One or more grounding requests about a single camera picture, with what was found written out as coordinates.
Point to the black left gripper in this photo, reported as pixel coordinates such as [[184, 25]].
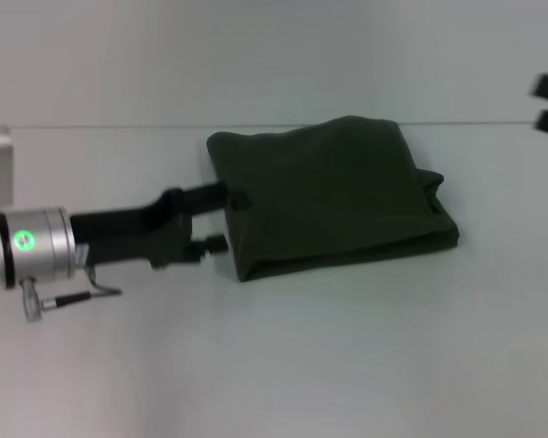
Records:
[[132, 228]]

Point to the dark green t-shirt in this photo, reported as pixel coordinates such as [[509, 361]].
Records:
[[329, 196]]

